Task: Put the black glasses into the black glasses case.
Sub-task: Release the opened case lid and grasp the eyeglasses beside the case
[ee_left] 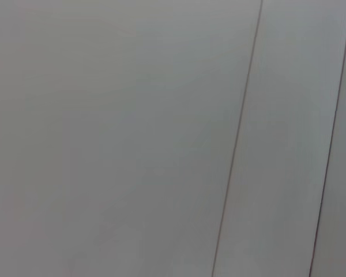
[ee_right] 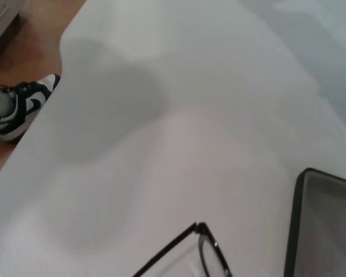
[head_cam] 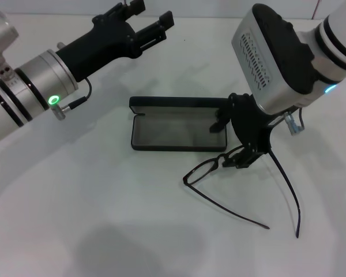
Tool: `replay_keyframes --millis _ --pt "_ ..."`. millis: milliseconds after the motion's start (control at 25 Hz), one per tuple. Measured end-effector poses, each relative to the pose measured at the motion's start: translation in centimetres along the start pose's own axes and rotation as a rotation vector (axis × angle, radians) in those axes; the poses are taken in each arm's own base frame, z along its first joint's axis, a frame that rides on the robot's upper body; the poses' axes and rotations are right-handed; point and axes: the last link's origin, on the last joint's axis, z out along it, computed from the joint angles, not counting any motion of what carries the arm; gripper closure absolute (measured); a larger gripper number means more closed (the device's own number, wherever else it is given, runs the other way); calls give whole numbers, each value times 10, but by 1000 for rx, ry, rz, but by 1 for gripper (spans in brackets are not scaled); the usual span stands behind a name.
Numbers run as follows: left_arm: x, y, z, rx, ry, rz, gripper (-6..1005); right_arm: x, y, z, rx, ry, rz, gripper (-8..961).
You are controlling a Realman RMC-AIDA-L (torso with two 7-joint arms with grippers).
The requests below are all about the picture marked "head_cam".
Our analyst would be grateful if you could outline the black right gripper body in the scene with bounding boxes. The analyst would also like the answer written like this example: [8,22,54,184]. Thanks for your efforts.
[228,92,278,158]

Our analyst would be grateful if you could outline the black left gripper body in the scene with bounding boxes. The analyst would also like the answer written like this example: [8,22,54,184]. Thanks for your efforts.
[56,12,143,83]

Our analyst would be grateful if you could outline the black glasses case grey lining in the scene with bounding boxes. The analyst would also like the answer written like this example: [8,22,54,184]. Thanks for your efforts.
[129,96,230,152]

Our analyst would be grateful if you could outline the black thin-frame glasses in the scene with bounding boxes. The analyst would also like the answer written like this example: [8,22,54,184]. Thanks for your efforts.
[182,145,303,239]

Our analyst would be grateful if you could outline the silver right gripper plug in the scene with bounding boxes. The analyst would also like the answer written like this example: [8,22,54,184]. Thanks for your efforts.
[283,112,302,136]

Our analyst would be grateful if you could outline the silver vented box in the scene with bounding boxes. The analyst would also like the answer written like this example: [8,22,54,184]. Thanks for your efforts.
[231,3,319,114]

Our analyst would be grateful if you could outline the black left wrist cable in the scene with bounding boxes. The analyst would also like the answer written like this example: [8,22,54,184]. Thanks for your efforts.
[50,77,93,121]

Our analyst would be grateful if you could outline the dark right wrist cable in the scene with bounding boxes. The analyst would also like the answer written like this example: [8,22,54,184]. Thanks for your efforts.
[298,104,306,129]

